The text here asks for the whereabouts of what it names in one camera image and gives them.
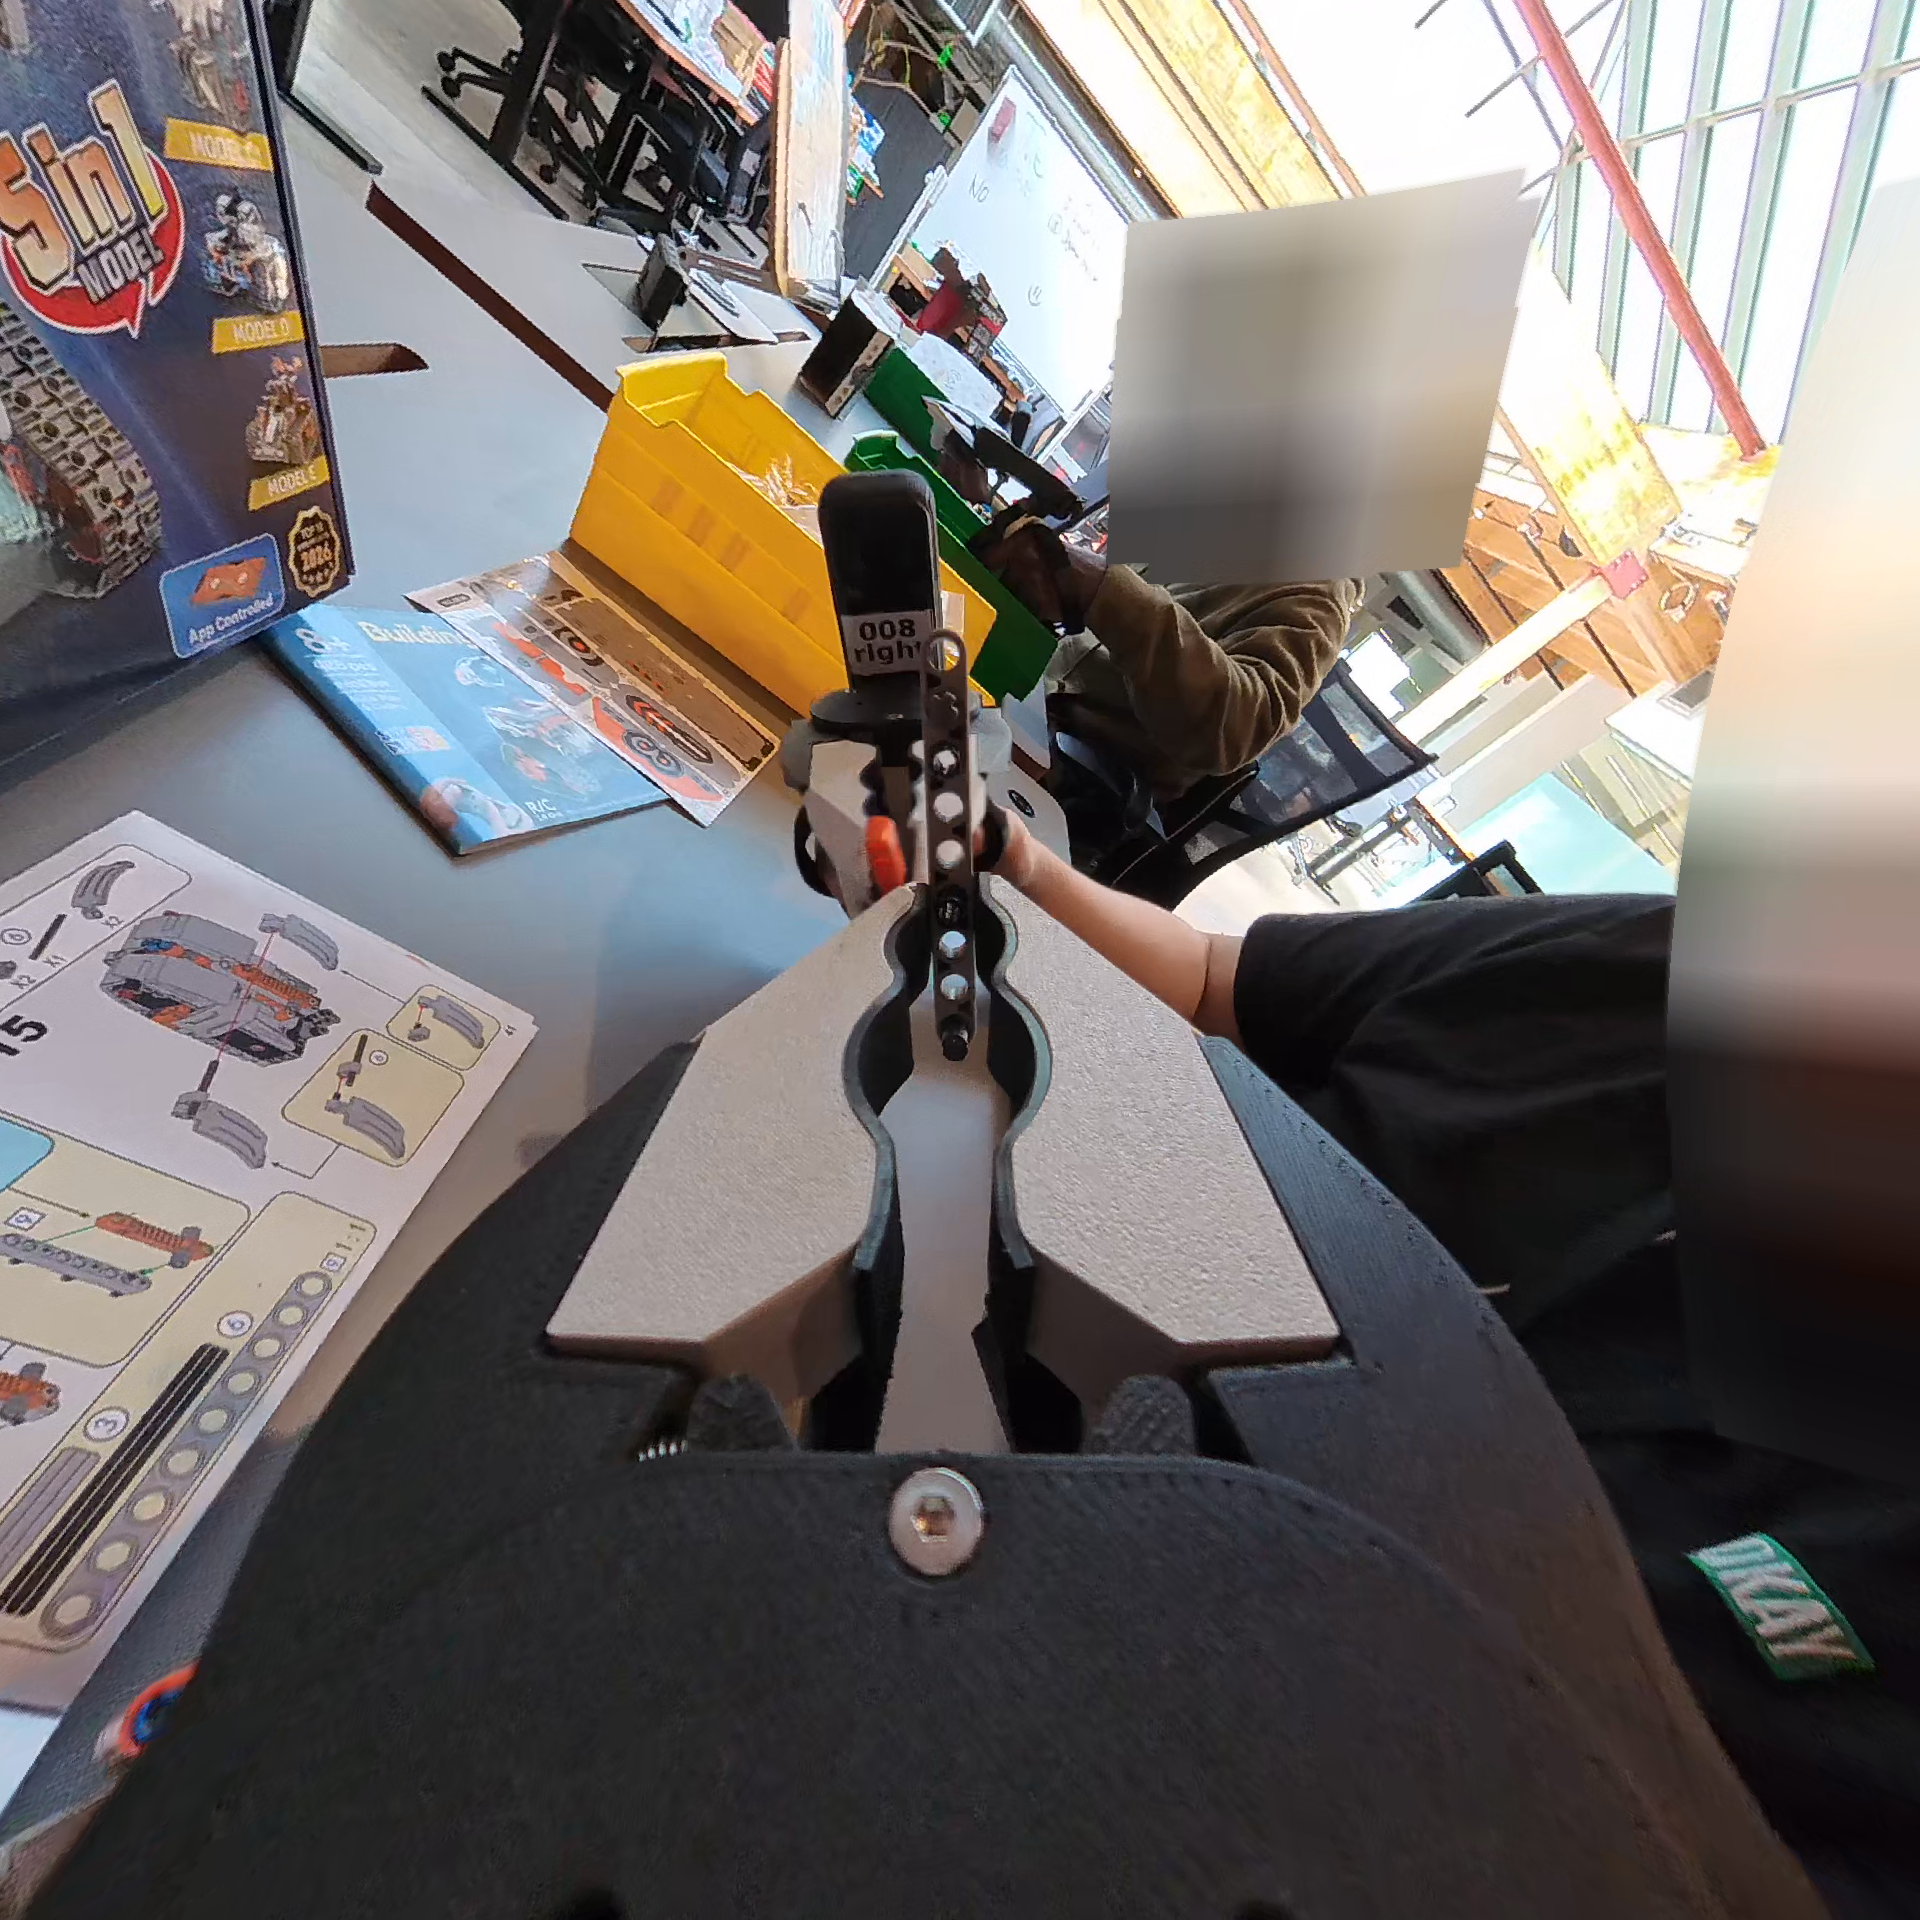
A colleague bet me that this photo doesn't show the upright cardboard board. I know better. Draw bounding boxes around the upright cardboard board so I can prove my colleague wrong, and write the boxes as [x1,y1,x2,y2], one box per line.
[772,0,857,310]

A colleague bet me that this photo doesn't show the grey orange brick robot model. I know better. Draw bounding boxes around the grey orange brick robot model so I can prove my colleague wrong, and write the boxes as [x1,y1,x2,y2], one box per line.
[89,1657,204,1778]

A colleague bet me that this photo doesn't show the grey desk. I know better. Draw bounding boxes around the grey desk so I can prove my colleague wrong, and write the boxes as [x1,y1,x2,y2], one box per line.
[368,164,840,408]
[0,135,1075,1864]

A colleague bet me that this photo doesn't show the sticker sheet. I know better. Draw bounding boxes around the sticker sheet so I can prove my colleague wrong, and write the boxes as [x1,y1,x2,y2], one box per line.
[407,559,819,828]

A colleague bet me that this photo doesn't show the open instruction booklet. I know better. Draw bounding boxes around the open instruction booklet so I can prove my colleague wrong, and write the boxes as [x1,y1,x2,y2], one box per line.
[0,810,536,1712]

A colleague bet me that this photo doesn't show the short green plastic bin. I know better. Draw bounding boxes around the short green plastic bin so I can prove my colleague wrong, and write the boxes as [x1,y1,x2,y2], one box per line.
[861,348,1038,454]

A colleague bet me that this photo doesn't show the black mesh office chair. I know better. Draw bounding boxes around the black mesh office chair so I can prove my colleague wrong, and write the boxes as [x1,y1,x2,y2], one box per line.
[1111,660,1432,903]

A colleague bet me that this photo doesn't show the blue manual booklet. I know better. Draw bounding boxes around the blue manual booklet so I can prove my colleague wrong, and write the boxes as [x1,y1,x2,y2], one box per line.
[263,604,670,857]

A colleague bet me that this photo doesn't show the whiteboard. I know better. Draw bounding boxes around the whiteboard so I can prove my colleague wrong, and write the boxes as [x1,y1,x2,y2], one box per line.
[900,66,1133,424]

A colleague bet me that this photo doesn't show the wooden table with black legs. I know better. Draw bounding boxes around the wooden table with black legs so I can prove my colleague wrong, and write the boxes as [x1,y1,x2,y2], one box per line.
[433,0,782,227]

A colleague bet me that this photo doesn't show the dark cube box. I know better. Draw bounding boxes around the dark cube box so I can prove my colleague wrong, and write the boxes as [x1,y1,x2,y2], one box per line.
[796,292,902,418]

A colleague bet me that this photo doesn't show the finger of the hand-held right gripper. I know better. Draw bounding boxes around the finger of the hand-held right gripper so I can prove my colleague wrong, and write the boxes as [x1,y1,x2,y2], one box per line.
[803,748,904,922]

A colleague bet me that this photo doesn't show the blue robot kit box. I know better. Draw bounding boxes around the blue robot kit box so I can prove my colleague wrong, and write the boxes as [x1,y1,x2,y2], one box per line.
[0,0,355,752]

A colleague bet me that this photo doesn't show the long green plastic bin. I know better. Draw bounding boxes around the long green plastic bin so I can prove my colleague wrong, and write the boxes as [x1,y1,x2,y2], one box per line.
[844,433,1059,699]

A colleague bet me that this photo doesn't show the black desktop stand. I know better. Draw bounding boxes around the black desktop stand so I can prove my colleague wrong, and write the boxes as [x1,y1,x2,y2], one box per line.
[627,231,798,355]

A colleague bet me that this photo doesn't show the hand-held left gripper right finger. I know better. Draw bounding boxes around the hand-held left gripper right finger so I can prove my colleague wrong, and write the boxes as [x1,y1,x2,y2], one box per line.
[979,874,1342,1409]

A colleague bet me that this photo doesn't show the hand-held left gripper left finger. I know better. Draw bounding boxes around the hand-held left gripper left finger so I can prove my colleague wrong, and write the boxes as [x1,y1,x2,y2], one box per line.
[545,883,920,1414]

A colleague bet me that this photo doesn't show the yellow plastic bin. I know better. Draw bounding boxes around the yellow plastic bin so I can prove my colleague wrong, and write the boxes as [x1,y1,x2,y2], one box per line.
[569,353,999,713]

